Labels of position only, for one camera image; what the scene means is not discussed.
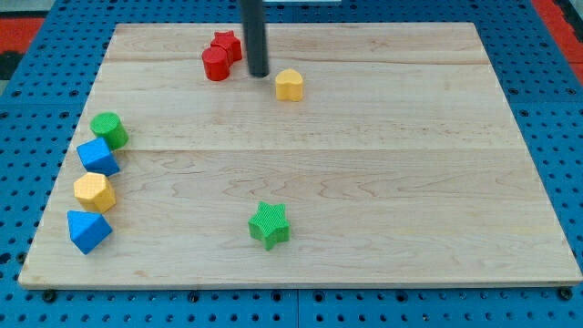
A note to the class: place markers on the green star block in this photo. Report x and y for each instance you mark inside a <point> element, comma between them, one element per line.
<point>269,225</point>

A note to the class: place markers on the light wooden board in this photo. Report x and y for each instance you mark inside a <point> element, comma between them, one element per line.
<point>401,167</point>

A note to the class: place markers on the yellow heart block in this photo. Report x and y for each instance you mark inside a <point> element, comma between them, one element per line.
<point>289,85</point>

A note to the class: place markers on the red cylinder block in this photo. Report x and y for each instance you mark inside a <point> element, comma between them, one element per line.
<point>216,63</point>

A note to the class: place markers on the red star block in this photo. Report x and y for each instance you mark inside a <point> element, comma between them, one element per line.
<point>227,41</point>

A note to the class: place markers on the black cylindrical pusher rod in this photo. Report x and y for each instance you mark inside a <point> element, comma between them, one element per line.
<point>254,31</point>

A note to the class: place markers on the green cylinder block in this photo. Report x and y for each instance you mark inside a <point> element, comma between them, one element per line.
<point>108,125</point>

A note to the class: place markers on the blue cube block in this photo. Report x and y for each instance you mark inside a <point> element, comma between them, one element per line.
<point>95,156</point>

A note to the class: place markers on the yellow hexagon block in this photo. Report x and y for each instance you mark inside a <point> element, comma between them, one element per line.
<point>94,192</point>

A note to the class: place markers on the blue triangle block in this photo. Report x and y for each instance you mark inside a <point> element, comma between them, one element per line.
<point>87,229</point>

